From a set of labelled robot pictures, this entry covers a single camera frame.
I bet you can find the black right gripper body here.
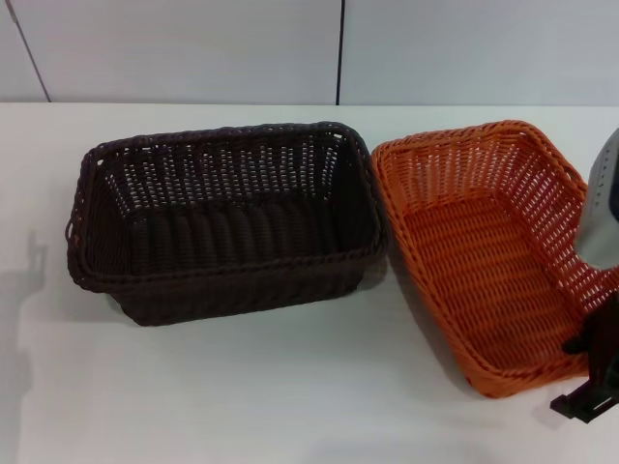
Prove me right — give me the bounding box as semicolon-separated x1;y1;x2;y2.
582;294;619;398

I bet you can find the orange woven basket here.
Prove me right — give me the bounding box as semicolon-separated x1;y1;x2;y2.
370;119;619;400

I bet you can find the dark brown woven basket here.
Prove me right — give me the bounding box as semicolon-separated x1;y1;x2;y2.
62;120;389;331

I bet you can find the black vertical wall strip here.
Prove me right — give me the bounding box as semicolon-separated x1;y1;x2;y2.
334;0;346;105

